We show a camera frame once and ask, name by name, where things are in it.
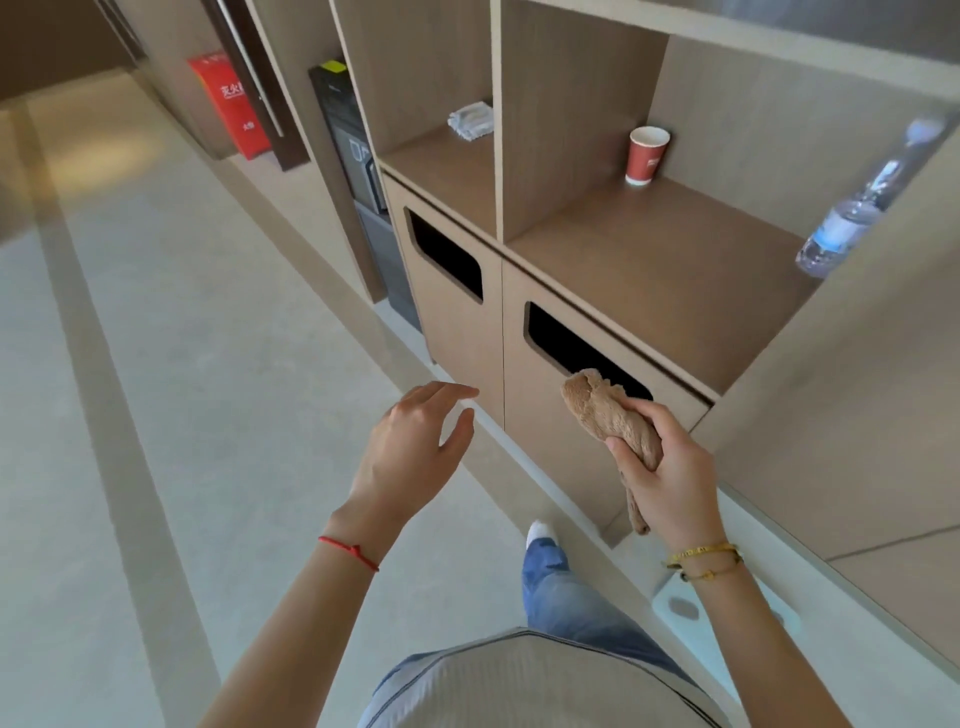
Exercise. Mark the person's left thumb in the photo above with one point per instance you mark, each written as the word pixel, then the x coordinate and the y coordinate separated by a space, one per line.
pixel 459 433

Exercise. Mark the red paper cup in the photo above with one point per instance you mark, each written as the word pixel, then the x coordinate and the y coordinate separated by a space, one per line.
pixel 646 156

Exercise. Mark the person's right forearm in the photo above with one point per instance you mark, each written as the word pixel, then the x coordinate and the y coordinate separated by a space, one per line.
pixel 757 645

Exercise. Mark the white shoe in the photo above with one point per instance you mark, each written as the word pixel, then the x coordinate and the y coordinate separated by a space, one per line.
pixel 541 532

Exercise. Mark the blue jeans leg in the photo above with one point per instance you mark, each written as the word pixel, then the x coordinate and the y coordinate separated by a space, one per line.
pixel 577 600

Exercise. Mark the clear plastic water bottle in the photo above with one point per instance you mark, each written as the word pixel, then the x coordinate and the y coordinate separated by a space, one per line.
pixel 855 210

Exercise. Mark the black water dispenser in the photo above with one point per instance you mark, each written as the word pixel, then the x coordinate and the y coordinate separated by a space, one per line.
pixel 367 195

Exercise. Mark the person's left hand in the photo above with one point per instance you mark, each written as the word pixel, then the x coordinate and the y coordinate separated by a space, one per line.
pixel 409 454

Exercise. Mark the brown cleaning cloth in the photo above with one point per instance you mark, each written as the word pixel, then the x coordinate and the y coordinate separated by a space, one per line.
pixel 611 420

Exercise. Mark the dark wooden door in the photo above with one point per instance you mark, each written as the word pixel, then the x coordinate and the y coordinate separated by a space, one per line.
pixel 251 82

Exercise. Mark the person's right hand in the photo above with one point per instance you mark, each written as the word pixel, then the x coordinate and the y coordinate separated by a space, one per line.
pixel 679 487

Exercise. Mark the person's right thumb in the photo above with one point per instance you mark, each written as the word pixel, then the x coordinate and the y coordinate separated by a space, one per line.
pixel 626 456

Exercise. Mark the crumpled white tissue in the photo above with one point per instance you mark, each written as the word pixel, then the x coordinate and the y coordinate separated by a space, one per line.
pixel 472 120

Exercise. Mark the wooden shelf cabinet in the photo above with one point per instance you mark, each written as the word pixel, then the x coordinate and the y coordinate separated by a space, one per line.
pixel 675 285

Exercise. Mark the red fire extinguisher box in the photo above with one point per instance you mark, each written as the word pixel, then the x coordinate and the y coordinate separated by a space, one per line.
pixel 232 105

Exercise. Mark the grey striped shirt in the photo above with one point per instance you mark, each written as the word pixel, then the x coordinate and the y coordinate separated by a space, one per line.
pixel 525 682

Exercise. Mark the person's left forearm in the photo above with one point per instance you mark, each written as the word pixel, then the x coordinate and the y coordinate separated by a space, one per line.
pixel 300 637

